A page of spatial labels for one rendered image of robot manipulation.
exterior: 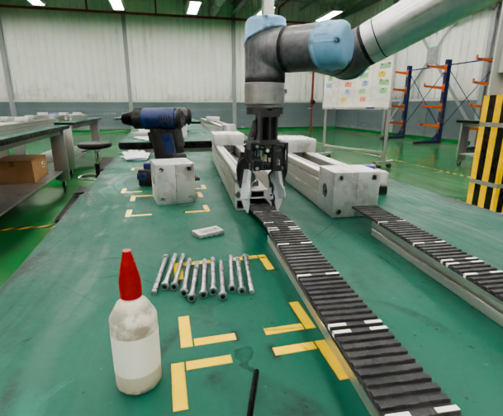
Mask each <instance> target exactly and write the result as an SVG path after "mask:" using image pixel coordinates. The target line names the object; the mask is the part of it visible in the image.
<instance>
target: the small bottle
mask: <svg viewBox="0 0 503 416"><path fill-rule="evenodd" d="M118 286H119V294H120V299H119V300H118V301H117V302H116V304H115V306H114V308H113V310H112V312H111V314H110V316H109V319H108V320H109V328H110V337H111V344H112V356H113V363H114V371H115V375H116V386H117V388H118V390H119V391H120V392H122V393H124V394H126V395H141V394H144V393H146V392H148V391H150V390H152V389H153V388H154V387H155V386H156V385H157V384H158V383H159V382H160V380H161V377H162V368H161V355H160V344H159V324H158V316H157V310H156V309H155V307H154V306H153V305H152V304H151V303H150V301H149V300H148V299H147V298H146V296H144V295H142V285H141V277H140V273H139V271H138V268H137V266H136V264H135V259H134V257H133V255H132V252H131V250H130V249H128V248H127V249H124V250H122V255H121V265H120V271H119V277H118Z"/></svg>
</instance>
